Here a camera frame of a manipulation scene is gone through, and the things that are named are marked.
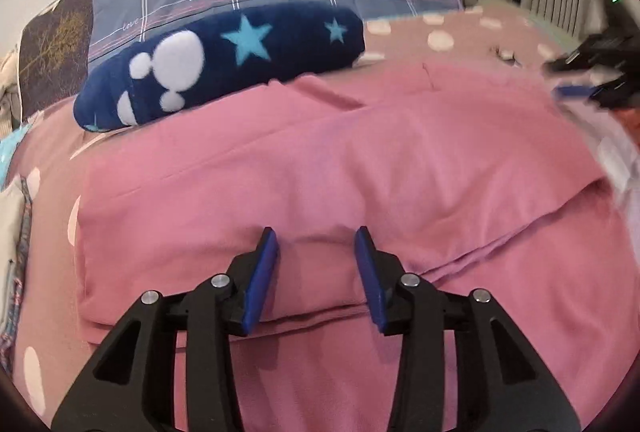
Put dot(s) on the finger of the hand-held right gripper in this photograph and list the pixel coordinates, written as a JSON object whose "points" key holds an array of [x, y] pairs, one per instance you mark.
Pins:
{"points": [[585, 51], [575, 91]]}

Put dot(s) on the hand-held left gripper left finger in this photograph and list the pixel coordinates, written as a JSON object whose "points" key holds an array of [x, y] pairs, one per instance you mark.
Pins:
{"points": [[261, 279]]}

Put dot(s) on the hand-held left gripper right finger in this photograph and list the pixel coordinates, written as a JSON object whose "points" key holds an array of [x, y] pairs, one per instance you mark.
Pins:
{"points": [[369, 279]]}

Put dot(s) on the pink garment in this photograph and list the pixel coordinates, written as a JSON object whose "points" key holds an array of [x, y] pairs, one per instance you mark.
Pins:
{"points": [[320, 161]]}

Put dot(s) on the pale blurred cloth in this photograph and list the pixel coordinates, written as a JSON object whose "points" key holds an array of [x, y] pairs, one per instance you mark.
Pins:
{"points": [[610, 151]]}

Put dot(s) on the small black hair clip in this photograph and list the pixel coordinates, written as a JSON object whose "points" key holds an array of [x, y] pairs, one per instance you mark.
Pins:
{"points": [[506, 54]]}

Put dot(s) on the pink polka dot bed sheet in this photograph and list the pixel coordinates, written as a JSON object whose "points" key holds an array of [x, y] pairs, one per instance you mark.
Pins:
{"points": [[52, 262]]}

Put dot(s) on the navy star print blanket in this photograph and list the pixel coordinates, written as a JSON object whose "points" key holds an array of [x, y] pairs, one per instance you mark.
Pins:
{"points": [[220, 56]]}

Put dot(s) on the white patterned cloth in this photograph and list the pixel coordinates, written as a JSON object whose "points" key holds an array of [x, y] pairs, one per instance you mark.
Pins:
{"points": [[12, 252]]}

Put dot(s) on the teal cloth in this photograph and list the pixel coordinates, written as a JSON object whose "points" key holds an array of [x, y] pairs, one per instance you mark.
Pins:
{"points": [[12, 151]]}

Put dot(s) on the dark cloth with gold print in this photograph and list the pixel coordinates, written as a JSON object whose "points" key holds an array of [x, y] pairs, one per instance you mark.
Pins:
{"points": [[55, 41]]}

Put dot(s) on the cream crumpled cloth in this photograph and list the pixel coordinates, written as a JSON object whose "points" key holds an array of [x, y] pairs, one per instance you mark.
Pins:
{"points": [[9, 81]]}

